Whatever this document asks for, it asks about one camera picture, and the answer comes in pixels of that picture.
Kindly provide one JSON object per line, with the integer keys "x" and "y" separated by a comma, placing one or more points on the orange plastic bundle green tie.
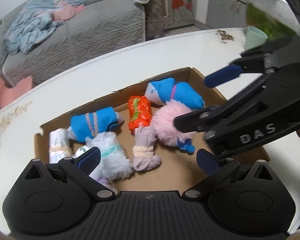
{"x": 140, "y": 112}

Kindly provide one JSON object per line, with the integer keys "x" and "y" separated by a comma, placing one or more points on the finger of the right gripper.
{"x": 223, "y": 75}
{"x": 206, "y": 119}

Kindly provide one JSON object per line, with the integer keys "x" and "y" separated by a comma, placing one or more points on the light blue blanket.
{"x": 37, "y": 21}

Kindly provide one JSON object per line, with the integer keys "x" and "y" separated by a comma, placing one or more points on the bubble wrap teal-tied bundle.
{"x": 114, "y": 163}

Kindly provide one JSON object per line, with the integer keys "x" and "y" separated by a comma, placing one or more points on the pink plastic stool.
{"x": 9, "y": 94}

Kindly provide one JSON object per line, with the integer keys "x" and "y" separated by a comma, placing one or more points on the lilac grey sock bundle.
{"x": 143, "y": 150}

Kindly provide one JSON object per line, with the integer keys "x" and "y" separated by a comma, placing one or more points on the white rolled sock bundle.
{"x": 59, "y": 145}

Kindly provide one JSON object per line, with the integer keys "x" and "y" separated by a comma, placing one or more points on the decorated fridge door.
{"x": 179, "y": 13}

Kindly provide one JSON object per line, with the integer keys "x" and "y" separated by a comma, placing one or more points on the glass fish tank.
{"x": 273, "y": 17}

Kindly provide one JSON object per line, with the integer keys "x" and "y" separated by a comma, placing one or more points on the mint green cup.
{"x": 254, "y": 38}

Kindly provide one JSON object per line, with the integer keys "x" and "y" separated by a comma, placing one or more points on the bubble wrap purple-tied bundle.
{"x": 108, "y": 184}

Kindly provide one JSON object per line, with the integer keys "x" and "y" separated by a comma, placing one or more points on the blue sock roll yarn-tied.
{"x": 91, "y": 124}

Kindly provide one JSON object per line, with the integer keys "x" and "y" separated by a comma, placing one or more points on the pink fluffy pompom bundle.
{"x": 163, "y": 124}

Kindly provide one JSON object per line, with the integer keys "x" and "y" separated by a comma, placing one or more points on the pile of seed shells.
{"x": 224, "y": 37}

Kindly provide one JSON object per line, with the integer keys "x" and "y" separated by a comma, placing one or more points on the large blue sock bundle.
{"x": 162, "y": 91}

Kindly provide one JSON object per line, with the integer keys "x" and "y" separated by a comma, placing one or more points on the grey storage cabinet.
{"x": 226, "y": 14}

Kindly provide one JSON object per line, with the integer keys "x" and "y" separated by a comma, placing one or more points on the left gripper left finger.
{"x": 87, "y": 162}

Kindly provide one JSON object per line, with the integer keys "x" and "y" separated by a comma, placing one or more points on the grey sofa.
{"x": 103, "y": 26}

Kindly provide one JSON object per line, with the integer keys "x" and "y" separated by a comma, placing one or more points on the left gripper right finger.
{"x": 208, "y": 162}

